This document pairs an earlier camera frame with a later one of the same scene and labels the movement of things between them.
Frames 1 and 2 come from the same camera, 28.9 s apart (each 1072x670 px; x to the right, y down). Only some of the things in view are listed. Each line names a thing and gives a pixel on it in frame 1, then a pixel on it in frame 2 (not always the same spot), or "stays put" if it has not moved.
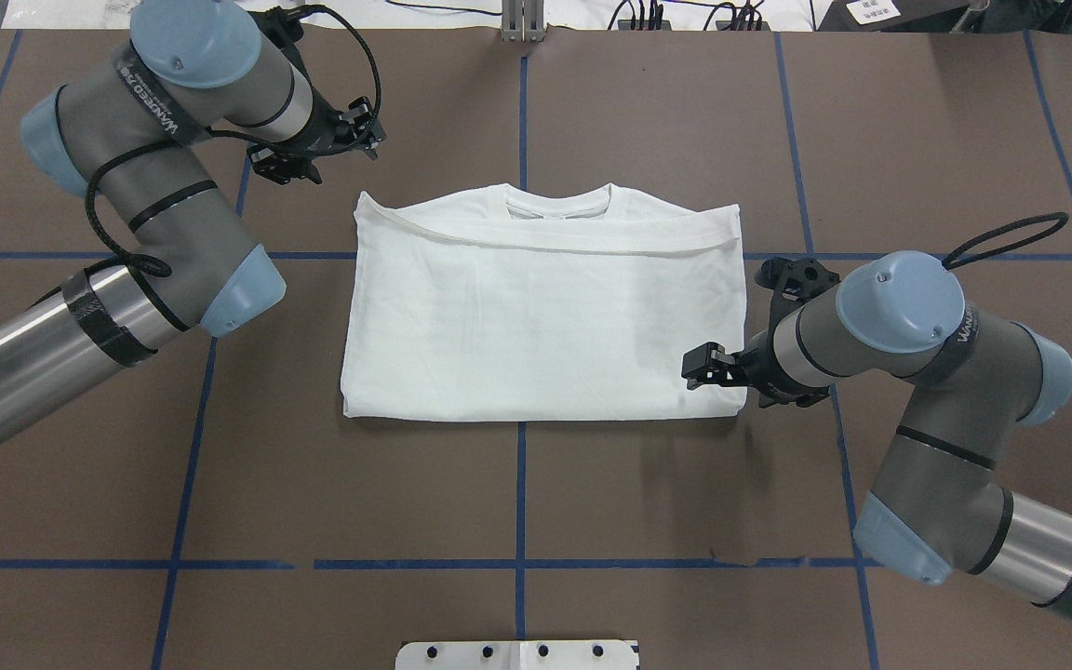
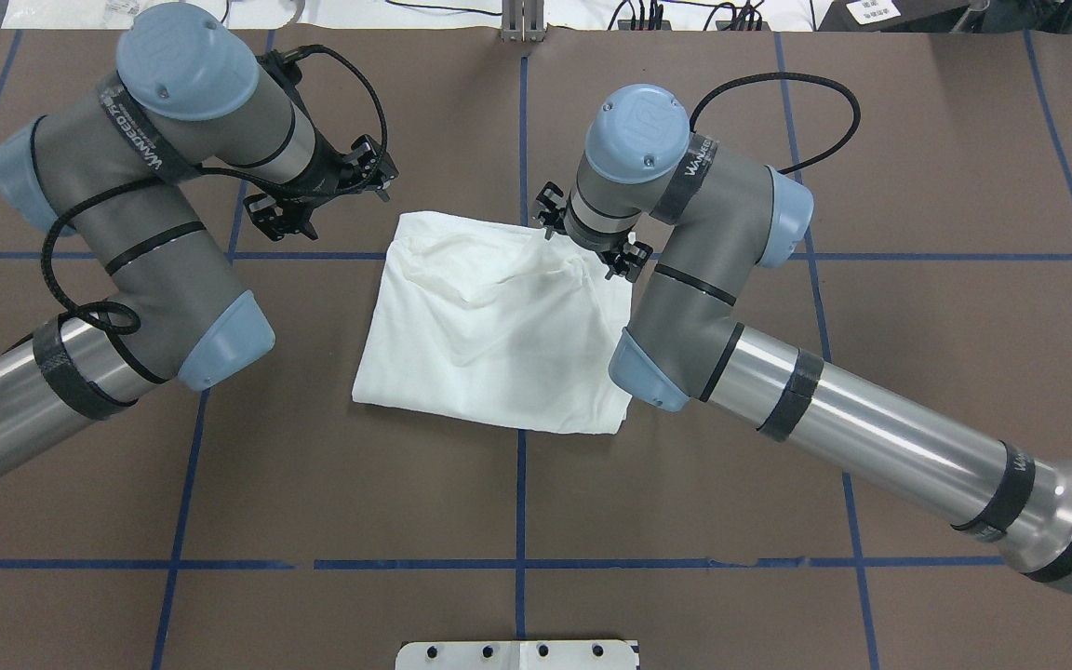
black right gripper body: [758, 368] → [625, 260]
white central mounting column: [577, 654] stays put
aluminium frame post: [523, 20] stays put
